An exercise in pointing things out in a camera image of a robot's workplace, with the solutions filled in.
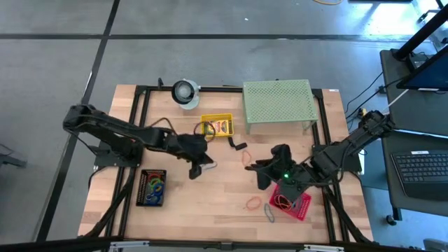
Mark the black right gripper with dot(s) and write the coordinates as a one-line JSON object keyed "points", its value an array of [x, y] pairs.
{"points": [[292, 180]]}

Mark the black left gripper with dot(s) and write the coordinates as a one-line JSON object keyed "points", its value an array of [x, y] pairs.
{"points": [[190, 147]]}

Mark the gray rubber band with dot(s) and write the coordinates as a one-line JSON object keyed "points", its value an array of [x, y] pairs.
{"points": [[212, 166]]}

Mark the yellow Crayola crayon box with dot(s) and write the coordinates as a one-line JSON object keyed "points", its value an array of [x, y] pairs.
{"points": [[222, 127]]}

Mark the green spiral coil wristband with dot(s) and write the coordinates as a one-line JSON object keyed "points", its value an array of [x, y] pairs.
{"points": [[159, 182]]}

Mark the red spiral coil wristband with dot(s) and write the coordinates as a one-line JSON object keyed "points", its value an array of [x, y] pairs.
{"points": [[153, 175]]}

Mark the yellow plastic basket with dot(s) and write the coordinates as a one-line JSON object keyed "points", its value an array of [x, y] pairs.
{"points": [[217, 115]]}

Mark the red plastic basket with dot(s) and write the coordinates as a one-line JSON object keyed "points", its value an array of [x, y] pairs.
{"points": [[305, 210]]}

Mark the black plastic basket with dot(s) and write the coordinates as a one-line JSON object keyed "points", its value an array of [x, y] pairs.
{"points": [[140, 196]]}

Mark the green perforated metal shelf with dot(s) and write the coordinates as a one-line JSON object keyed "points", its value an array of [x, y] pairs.
{"points": [[280, 101]]}

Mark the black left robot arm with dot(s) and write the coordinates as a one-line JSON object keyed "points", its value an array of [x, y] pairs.
{"points": [[115, 127]]}

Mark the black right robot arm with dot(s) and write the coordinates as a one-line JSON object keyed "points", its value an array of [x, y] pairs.
{"points": [[353, 141]]}

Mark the black keyboard desk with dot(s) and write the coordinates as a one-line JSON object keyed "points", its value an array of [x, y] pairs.
{"points": [[395, 196]]}

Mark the black desk caster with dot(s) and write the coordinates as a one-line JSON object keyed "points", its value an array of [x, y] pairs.
{"points": [[391, 220]]}

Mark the black wide elastic band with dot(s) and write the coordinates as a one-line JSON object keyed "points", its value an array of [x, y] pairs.
{"points": [[241, 146], [231, 141]]}

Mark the light blue rubber band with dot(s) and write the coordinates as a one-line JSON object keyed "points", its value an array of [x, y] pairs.
{"points": [[272, 220]]}

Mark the black crossbeam with silver brackets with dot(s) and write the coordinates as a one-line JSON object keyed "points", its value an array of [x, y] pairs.
{"points": [[224, 246]]}

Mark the yellow power plug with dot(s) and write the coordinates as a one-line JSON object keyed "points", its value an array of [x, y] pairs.
{"points": [[362, 111]]}

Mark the black keyboard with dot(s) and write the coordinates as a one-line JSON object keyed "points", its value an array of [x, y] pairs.
{"points": [[423, 175]]}

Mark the gray chair leg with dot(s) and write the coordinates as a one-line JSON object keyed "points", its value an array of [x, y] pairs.
{"points": [[10, 161]]}

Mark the black computer screen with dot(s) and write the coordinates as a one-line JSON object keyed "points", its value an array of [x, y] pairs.
{"points": [[430, 75]]}

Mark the black monitor pole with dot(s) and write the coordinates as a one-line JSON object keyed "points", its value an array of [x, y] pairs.
{"points": [[420, 35]]}

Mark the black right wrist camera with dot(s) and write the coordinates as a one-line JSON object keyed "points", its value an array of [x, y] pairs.
{"points": [[281, 153]]}

